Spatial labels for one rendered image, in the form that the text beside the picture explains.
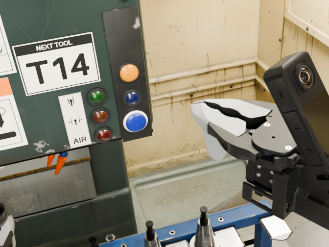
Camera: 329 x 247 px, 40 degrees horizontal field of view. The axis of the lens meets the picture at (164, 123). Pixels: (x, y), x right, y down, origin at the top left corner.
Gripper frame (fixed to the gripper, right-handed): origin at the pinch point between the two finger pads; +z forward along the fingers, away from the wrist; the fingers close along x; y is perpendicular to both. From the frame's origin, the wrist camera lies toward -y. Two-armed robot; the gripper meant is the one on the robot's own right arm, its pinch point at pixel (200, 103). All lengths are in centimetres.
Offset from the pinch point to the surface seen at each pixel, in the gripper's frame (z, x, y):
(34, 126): 20.0, -11.4, 5.5
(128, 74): 12.4, -0.2, 0.0
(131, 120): 12.5, -0.5, 7.4
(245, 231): 24, 47, 79
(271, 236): 3, 25, 47
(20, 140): 21.0, -13.4, 7.3
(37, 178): 80, 12, 65
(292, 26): 45, 101, 36
